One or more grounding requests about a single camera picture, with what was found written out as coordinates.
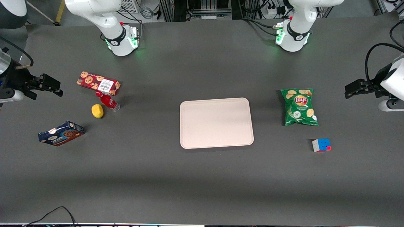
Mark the Rubik's cube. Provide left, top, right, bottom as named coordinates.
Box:
left=312, top=138, right=332, bottom=153

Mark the white perforated panel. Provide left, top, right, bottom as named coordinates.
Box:
left=118, top=0, right=140, bottom=14

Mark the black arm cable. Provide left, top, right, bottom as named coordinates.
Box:
left=365, top=43, right=404, bottom=92
left=0, top=36, right=34, bottom=69

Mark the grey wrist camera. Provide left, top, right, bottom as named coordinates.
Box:
left=0, top=89, right=24, bottom=103
left=378, top=99, right=404, bottom=112

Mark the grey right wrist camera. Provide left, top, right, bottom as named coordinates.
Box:
left=0, top=89, right=24, bottom=103

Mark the pale pink rectangular tray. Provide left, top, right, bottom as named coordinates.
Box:
left=180, top=97, right=254, bottom=149

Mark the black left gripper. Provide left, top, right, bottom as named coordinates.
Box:
left=344, top=64, right=392, bottom=99

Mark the grey coiled cable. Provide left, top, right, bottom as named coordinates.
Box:
left=140, top=4, right=154, bottom=20

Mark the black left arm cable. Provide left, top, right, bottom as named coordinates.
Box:
left=365, top=43, right=404, bottom=92

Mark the red cookie box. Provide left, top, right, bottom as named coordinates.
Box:
left=76, top=71, right=121, bottom=96

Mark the black left base cable bundle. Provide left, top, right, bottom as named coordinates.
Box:
left=239, top=17, right=282, bottom=37

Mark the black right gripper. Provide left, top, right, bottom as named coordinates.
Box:
left=6, top=61, right=64, bottom=99

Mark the black cable at table corner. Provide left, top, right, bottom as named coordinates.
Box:
left=389, top=19, right=404, bottom=48

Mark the green Lay's chips bag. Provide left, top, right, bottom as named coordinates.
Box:
left=280, top=88, right=319, bottom=126

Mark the black loose table-edge cable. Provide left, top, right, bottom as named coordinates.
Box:
left=23, top=206, right=78, bottom=227

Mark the black right base cable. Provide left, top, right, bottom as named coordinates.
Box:
left=116, top=11, right=144, bottom=32

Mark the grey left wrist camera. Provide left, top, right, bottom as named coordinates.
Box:
left=378, top=99, right=404, bottom=112

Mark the red coke bottle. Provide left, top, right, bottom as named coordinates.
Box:
left=95, top=91, right=121, bottom=111

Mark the yellow pole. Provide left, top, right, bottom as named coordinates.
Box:
left=54, top=0, right=66, bottom=26

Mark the yellow lemon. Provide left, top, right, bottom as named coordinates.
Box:
left=91, top=104, right=104, bottom=119

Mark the blue chocolate cookie box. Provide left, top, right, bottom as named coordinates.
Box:
left=38, top=121, right=85, bottom=147

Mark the white power strip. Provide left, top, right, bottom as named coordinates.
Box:
left=266, top=4, right=285, bottom=17

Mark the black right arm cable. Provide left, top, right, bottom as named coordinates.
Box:
left=0, top=36, right=34, bottom=69

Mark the aluminium rack frame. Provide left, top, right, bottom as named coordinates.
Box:
left=159, top=0, right=178, bottom=22

